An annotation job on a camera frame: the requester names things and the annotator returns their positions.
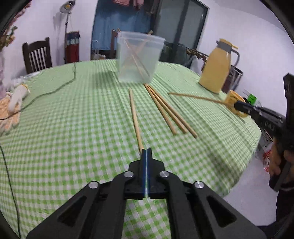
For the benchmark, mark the green checkered tablecloth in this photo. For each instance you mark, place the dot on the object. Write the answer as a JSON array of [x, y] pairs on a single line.
[[76, 126]]

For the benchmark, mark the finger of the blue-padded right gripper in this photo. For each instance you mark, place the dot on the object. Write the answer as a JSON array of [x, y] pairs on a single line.
[[245, 108]]

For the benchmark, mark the dried rose bouquet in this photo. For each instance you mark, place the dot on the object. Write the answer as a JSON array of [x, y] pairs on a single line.
[[9, 34]]

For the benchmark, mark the pink hanging garment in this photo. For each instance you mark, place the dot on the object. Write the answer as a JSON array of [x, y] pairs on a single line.
[[138, 3]]

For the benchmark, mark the pink textured vase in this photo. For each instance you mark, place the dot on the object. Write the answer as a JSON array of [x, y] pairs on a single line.
[[2, 87]]

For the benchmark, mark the dark wooden chair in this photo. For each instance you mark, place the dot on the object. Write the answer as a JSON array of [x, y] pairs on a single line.
[[37, 55], [114, 35]]

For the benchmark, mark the dark wooden chair far side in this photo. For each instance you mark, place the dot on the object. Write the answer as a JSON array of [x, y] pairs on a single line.
[[114, 35]]

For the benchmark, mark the pink jacket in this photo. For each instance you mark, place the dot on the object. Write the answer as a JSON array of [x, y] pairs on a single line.
[[122, 2]]

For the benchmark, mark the clear plastic container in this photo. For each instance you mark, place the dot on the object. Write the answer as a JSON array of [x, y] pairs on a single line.
[[151, 54]]

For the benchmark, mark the green box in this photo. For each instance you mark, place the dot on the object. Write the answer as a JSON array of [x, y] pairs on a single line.
[[251, 99]]

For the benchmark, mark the wooden chopstick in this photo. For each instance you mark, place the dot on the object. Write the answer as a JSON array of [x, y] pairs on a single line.
[[139, 48], [139, 64], [166, 109], [135, 121], [173, 112], [201, 98], [162, 111], [130, 64]]

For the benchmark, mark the studio lamp on stand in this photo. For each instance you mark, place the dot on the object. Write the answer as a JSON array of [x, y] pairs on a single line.
[[66, 9]]

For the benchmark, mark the yellow thermos jug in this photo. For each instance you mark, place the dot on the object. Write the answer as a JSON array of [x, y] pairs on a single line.
[[217, 66]]

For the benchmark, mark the blue curtain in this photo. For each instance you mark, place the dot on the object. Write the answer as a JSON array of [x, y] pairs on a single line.
[[111, 16]]

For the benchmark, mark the yellow bear mug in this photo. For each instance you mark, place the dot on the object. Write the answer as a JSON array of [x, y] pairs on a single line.
[[231, 98]]

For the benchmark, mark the white knit glove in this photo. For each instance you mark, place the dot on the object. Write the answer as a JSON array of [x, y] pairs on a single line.
[[20, 92]]

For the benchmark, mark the dark sliding glass door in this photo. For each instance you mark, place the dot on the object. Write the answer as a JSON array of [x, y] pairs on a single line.
[[178, 22]]

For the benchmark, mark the beige knit glove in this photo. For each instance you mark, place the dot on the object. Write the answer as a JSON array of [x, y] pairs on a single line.
[[9, 120]]

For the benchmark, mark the right hand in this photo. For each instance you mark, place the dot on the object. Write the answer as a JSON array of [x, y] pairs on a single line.
[[275, 160]]

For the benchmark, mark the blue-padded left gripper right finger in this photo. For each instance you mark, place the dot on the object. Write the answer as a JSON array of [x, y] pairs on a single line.
[[194, 210]]

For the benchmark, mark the white tissue packet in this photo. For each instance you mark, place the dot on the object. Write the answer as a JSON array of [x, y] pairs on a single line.
[[22, 79]]

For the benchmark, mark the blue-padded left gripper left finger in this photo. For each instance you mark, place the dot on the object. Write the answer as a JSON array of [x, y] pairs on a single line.
[[98, 209]]

